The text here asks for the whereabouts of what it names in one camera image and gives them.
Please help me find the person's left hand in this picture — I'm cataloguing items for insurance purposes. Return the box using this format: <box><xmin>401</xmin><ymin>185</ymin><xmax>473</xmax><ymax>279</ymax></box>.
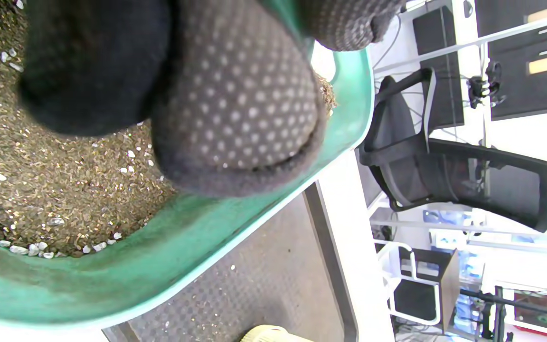
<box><xmin>17</xmin><ymin>0</ymin><xmax>405</xmax><ymax>198</ymax></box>

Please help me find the brown potting mix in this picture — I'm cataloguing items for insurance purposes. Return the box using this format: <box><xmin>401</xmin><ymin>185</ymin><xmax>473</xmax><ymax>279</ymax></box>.
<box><xmin>0</xmin><ymin>0</ymin><xmax>179</xmax><ymax>259</ymax></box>
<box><xmin>318</xmin><ymin>74</ymin><xmax>338</xmax><ymax>118</ymax></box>

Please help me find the green garden trowel scoop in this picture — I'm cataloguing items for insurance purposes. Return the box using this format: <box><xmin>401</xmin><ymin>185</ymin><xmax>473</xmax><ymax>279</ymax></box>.
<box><xmin>259</xmin><ymin>0</ymin><xmax>315</xmax><ymax>55</ymax></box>

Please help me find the yellow ribbed flower pot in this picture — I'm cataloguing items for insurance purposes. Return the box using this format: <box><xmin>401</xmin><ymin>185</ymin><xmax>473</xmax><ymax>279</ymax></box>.
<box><xmin>239</xmin><ymin>324</ymin><xmax>315</xmax><ymax>342</ymax></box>

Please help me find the green plastic storage bin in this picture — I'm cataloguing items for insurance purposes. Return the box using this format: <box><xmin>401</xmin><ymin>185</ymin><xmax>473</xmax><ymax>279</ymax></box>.
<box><xmin>0</xmin><ymin>40</ymin><xmax>375</xmax><ymax>329</ymax></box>

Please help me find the dark brown plastic tray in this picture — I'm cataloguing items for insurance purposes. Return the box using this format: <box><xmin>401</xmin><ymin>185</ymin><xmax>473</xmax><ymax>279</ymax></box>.
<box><xmin>102</xmin><ymin>182</ymin><xmax>359</xmax><ymax>342</ymax></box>

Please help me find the black office chair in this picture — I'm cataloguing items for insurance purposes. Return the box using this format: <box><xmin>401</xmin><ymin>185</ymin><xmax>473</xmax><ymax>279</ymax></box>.
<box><xmin>357</xmin><ymin>66</ymin><xmax>547</xmax><ymax>233</ymax></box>

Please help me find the white rolling cart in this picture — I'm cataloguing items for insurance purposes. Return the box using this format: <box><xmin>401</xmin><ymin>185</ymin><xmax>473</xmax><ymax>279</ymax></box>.
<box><xmin>375</xmin><ymin>240</ymin><xmax>446</xmax><ymax>327</ymax></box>

